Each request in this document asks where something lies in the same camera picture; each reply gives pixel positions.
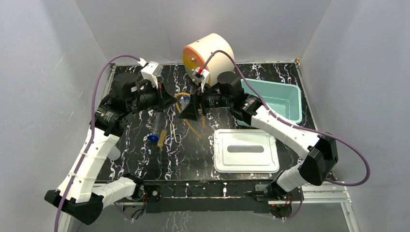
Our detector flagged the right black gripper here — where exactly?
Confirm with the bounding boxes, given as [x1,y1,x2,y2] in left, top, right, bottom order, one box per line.
[178,82,232,122]

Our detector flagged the tan rubber tubing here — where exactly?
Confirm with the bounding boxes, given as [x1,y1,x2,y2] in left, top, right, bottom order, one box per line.
[175,92,205,139]

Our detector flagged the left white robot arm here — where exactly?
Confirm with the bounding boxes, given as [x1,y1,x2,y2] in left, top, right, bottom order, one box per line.
[44,73,176,225]

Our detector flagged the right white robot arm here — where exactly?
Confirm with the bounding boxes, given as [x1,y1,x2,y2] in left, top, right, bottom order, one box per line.
[179,67,338,200]

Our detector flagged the clear test tube rack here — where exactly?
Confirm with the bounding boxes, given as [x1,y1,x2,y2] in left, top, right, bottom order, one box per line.
[180,95,191,113]

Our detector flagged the metal crucible tongs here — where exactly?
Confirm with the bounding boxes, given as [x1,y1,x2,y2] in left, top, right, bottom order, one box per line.
[165,123,182,145]

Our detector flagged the clear graduated cylinder blue base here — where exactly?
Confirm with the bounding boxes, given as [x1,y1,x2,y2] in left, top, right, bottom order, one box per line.
[147,112,161,142]

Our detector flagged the white bin lid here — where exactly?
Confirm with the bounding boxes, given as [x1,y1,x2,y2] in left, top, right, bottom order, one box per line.
[213,129,280,174]

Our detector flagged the round cream drawer cabinet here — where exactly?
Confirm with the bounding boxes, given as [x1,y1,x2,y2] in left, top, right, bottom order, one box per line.
[182,33,234,86]

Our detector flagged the light blue plastic bin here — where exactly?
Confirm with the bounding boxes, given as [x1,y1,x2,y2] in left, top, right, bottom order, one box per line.
[247,79,302,124]

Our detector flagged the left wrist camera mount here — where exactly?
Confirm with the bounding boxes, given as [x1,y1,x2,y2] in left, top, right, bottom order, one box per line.
[137,58,163,89]

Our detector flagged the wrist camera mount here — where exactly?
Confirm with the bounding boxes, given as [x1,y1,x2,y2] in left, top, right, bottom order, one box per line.
[191,67,210,86]
[137,58,163,89]

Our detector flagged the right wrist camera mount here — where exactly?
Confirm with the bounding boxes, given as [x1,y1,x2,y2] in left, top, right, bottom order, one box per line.
[191,67,210,86]

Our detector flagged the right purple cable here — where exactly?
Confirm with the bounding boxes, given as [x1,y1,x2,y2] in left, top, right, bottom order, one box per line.
[200,50,370,187]

